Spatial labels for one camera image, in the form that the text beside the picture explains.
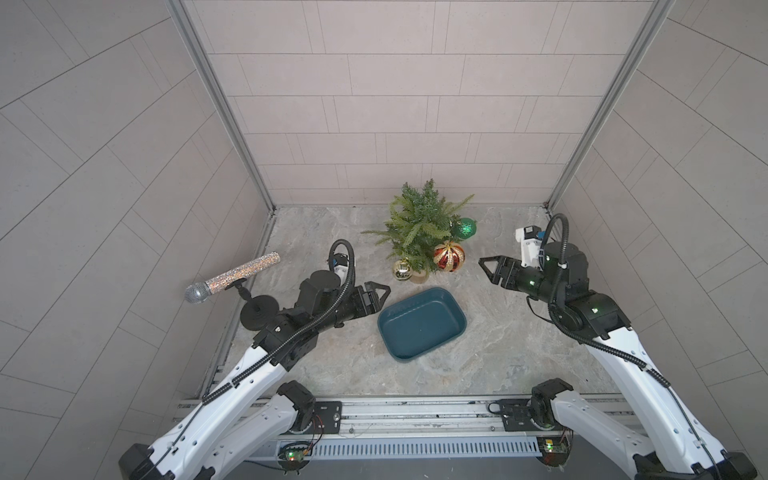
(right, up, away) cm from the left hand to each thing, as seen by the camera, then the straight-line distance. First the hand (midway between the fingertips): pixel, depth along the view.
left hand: (387, 292), depth 69 cm
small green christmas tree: (+8, +17, +3) cm, 19 cm away
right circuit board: (+38, -36, -1) cm, 53 cm away
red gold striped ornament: (+14, +9, -4) cm, 17 cm away
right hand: (+23, +7, +1) cm, 24 cm away
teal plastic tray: (+8, -13, +16) cm, 22 cm away
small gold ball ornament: (+4, +5, +3) cm, 7 cm away
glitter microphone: (-42, +1, -3) cm, 42 cm away
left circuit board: (-20, -35, -5) cm, 40 cm away
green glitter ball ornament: (+19, +15, +5) cm, 25 cm away
